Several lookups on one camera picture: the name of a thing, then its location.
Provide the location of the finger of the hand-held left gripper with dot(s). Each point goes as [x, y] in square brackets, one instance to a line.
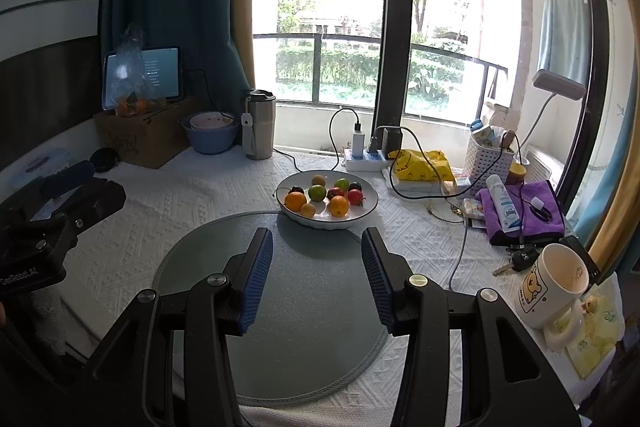
[100, 197]
[67, 178]

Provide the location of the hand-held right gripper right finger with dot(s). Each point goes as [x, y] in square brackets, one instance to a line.
[377, 279]

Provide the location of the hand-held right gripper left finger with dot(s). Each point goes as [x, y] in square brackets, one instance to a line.
[255, 279]

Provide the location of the white round bowl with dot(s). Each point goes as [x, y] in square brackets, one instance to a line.
[325, 224]

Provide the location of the small light green fruit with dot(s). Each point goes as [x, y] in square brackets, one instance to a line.
[342, 184]

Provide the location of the large green fruit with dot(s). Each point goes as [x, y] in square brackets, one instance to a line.
[316, 193]

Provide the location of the wet wipes pack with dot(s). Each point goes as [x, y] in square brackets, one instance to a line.
[37, 164]

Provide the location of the black round case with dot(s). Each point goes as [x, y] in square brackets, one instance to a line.
[104, 159]

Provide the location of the white textured tablecloth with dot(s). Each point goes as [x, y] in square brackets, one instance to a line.
[150, 217]

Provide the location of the grey round mat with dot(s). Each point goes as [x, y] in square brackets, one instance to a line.
[310, 307]

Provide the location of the brown cardboard box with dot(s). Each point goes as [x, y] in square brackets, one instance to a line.
[145, 142]

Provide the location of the large orange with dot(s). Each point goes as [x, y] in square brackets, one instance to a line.
[338, 206]

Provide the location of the red round fruit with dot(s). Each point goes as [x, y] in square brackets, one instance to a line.
[355, 197]
[335, 193]

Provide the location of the small yellow citrus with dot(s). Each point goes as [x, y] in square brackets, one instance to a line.
[307, 210]

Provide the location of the medium orange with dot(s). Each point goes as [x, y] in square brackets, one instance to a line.
[295, 201]

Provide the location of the clear bag of oranges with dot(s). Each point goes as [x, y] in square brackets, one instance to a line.
[132, 102]

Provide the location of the white plastic packet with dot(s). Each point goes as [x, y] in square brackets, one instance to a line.
[425, 189]

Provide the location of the brown kiwi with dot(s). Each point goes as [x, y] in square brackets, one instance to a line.
[318, 180]

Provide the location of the white power strip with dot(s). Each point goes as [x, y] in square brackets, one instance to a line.
[367, 163]

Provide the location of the yellow plastic bag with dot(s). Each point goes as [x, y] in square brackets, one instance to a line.
[420, 167]

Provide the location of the blue plastic bowl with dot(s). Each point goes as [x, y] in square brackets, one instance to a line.
[210, 142]

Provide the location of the white charger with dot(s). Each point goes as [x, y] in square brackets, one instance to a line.
[358, 146]

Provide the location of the black charger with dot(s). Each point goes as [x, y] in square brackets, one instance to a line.
[392, 142]

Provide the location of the tablet with lit screen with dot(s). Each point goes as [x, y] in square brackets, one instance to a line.
[160, 72]

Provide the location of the white spray bottle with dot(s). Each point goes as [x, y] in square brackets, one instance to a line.
[504, 207]

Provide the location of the car key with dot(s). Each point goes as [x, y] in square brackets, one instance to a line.
[522, 259]

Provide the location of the white woven basket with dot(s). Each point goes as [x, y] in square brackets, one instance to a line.
[487, 162]

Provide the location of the white cartoon mug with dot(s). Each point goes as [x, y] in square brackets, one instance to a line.
[540, 297]

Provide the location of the purple cloth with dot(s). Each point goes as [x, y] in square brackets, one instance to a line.
[542, 227]

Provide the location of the yellow lid jar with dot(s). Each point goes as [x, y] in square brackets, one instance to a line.
[516, 172]

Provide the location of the small yellow duck toy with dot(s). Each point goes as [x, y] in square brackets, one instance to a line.
[590, 304]

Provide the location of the black balcony railing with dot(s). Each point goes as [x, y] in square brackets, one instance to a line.
[315, 67]

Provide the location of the yellow paper sheet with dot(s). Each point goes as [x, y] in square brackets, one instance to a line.
[600, 342]

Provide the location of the white desk lamp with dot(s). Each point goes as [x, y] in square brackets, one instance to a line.
[560, 84]

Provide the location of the light blue towel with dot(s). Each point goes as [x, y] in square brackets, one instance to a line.
[562, 37]

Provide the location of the dark window post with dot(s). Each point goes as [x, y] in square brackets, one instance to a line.
[395, 32]

